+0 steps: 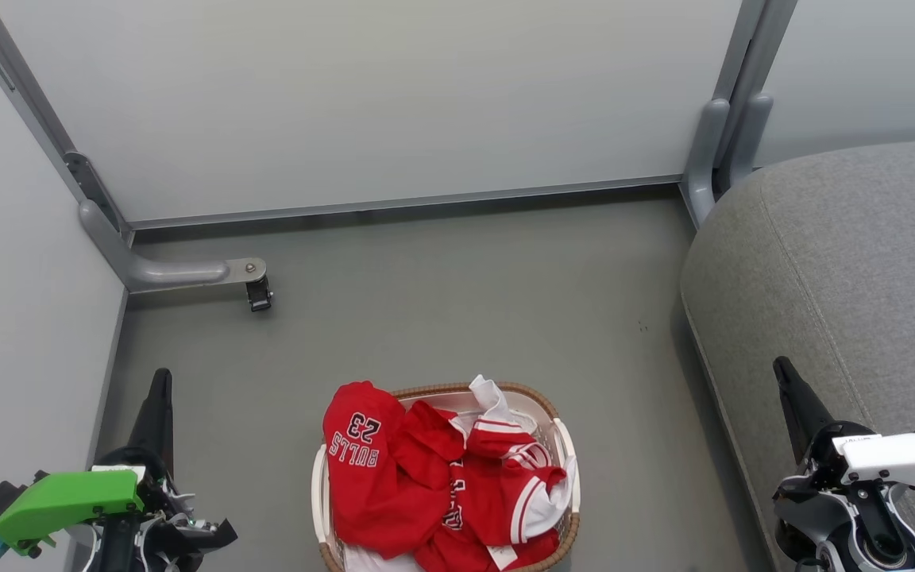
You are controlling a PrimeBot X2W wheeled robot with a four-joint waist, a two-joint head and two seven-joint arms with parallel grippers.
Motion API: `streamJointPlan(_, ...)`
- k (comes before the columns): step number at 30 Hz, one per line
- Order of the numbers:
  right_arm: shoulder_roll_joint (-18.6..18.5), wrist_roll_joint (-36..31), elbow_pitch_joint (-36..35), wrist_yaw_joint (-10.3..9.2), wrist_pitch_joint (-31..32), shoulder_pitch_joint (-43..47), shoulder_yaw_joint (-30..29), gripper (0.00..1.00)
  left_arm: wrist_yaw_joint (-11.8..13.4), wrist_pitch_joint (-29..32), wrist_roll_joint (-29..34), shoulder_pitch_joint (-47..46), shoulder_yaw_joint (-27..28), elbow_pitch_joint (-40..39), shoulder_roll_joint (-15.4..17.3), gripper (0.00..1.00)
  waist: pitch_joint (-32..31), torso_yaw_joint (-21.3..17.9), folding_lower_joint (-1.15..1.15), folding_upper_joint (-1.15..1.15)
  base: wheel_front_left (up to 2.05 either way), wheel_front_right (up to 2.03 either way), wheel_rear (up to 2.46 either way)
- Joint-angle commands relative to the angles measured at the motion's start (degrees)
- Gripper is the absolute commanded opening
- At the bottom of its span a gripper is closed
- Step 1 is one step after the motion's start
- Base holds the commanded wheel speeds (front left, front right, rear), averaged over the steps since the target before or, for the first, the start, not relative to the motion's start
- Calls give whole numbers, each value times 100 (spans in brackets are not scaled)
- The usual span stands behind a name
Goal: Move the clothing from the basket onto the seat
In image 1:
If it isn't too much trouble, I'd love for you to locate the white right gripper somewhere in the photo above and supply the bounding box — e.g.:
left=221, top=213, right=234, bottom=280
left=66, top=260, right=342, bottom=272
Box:
left=773, top=356, right=915, bottom=501

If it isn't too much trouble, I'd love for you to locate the grey fabric sofa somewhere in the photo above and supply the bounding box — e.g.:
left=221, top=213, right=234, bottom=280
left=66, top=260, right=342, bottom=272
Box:
left=680, top=139, right=915, bottom=572

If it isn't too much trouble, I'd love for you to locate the white wicker-rimmed laundry basket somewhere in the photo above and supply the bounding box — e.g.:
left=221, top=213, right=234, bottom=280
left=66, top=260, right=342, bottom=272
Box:
left=311, top=381, right=583, bottom=572

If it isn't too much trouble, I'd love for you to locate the grey partition support foot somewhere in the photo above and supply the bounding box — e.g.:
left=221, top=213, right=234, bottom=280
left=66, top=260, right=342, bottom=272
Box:
left=79, top=199, right=268, bottom=293

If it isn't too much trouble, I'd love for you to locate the red garment with white stripes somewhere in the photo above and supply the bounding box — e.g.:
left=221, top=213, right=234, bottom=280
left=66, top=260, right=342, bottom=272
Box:
left=414, top=401, right=569, bottom=572

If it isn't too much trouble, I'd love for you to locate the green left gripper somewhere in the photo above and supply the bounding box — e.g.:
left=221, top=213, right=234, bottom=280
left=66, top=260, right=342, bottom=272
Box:
left=0, top=368, right=237, bottom=558

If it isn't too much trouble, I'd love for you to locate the black caster wheel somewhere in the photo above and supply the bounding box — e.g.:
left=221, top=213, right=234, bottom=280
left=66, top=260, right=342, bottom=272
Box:
left=245, top=274, right=274, bottom=313

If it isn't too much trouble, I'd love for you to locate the red Bulls 23 jersey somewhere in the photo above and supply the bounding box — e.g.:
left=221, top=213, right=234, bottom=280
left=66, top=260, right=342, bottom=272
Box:
left=322, top=381, right=466, bottom=561

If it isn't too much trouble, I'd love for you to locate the grey partition bottom rail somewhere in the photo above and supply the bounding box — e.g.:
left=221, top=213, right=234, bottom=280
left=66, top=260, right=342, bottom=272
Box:
left=128, top=175, right=685, bottom=231

